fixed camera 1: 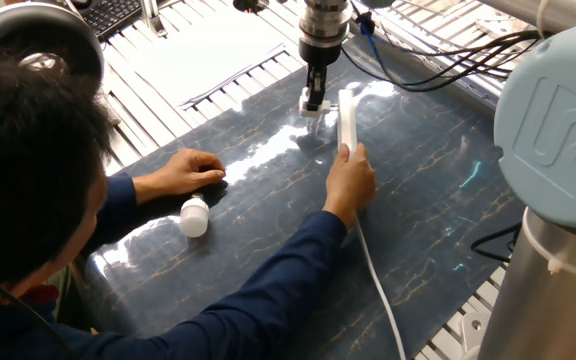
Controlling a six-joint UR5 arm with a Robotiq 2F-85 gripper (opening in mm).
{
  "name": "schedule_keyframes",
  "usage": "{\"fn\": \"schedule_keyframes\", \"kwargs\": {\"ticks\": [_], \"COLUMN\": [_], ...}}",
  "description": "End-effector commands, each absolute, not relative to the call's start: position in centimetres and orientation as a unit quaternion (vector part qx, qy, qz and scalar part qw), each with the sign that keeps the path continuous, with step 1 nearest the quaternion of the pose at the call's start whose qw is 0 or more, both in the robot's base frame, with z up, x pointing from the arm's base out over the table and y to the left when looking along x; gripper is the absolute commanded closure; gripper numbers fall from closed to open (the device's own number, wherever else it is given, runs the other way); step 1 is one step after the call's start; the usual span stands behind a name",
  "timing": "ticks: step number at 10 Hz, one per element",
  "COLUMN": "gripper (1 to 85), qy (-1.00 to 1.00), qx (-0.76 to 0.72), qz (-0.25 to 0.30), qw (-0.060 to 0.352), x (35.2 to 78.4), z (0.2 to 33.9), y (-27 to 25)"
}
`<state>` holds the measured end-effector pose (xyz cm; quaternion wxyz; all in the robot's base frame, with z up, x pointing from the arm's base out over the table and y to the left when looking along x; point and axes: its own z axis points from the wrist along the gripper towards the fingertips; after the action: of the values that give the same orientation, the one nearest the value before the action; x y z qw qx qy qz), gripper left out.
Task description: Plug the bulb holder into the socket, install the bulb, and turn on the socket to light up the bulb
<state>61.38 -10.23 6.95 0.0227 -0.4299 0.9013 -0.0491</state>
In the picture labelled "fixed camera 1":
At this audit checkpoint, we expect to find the white power strip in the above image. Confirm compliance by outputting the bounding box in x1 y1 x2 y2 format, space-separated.
336 88 359 156

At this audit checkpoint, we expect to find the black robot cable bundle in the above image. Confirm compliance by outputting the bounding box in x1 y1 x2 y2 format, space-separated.
340 9 544 94

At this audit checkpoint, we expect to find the person's left hand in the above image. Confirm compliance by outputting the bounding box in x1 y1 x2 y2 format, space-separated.
131 147 227 205

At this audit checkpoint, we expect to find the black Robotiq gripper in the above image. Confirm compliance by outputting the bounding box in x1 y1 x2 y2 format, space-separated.
298 39 343 112

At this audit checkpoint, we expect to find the white paper stack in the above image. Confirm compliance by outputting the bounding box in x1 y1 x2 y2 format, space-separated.
117 9 289 109

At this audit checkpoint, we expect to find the white power strip cable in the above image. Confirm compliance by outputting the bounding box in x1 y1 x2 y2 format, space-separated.
355 217 408 360

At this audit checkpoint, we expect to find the thin black cable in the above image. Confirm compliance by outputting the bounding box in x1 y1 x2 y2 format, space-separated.
0 254 77 360

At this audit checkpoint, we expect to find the black ring-shaped device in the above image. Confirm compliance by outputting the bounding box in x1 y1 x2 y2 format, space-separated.
0 2 122 126

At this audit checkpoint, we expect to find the left forearm blue sleeve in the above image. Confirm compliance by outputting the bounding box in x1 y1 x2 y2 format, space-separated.
82 172 149 256

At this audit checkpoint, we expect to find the person's right hand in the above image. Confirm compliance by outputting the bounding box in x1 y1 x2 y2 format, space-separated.
321 142 378 231

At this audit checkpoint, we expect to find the aluminium corner bracket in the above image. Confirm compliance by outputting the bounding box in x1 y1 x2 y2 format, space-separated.
460 312 492 354

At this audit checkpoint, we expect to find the black cable loop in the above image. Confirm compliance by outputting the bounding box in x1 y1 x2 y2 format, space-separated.
470 222 523 265

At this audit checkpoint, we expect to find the right forearm blue sleeve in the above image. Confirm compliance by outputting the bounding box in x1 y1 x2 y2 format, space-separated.
157 209 349 360

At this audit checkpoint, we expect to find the white LED bulb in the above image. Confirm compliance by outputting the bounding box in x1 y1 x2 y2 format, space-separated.
177 192 211 239

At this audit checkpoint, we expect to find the white bulb holder adapter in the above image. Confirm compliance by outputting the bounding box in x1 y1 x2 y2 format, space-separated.
298 87 340 120

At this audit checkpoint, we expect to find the aluminium post with bracket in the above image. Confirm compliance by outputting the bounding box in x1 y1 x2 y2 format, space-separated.
140 0 169 39

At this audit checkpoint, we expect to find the black keyboard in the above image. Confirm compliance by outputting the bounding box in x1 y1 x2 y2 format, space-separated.
75 0 144 41

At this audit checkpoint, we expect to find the dark blue marble mat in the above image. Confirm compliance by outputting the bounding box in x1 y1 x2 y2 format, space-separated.
82 34 527 360

